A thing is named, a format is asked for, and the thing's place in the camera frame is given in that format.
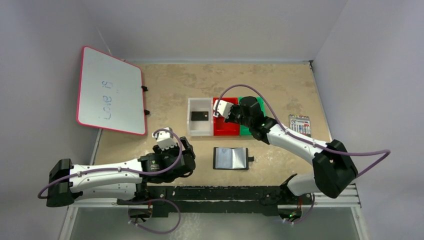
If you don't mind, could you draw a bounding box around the pack of coloured markers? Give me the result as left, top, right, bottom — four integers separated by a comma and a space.
289, 114, 311, 137

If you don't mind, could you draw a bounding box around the aluminium rail frame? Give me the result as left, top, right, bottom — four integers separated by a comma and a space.
59, 137, 368, 240

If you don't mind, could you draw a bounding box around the red plastic bin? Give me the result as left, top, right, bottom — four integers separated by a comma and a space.
213, 97, 241, 136

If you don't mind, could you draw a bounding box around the green plastic bin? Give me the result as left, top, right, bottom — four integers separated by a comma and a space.
239, 97, 266, 136

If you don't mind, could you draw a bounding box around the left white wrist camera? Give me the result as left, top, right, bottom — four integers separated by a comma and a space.
152, 127, 177, 151

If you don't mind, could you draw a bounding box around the pink framed whiteboard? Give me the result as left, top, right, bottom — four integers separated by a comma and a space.
76, 46, 147, 136

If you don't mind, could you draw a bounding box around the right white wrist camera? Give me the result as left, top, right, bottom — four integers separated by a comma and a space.
212, 99, 234, 119

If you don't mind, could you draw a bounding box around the black leather card holder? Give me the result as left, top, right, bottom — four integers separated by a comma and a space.
212, 147, 255, 170

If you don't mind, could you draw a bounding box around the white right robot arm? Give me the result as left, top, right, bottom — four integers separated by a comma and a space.
213, 96, 359, 199

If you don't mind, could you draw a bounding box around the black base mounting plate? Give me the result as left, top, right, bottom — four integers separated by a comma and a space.
117, 185, 314, 220

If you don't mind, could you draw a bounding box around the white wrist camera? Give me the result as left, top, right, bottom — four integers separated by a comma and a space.
152, 127, 177, 151
212, 99, 234, 119

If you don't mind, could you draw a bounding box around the white plastic bin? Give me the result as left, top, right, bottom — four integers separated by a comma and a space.
186, 97, 213, 137

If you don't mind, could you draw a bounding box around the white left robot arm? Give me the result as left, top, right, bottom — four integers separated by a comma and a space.
45, 137, 196, 208

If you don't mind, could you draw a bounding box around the black credit card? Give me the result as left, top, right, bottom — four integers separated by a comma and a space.
190, 111, 209, 122

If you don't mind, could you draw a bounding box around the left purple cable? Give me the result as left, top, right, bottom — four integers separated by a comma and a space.
37, 128, 184, 200

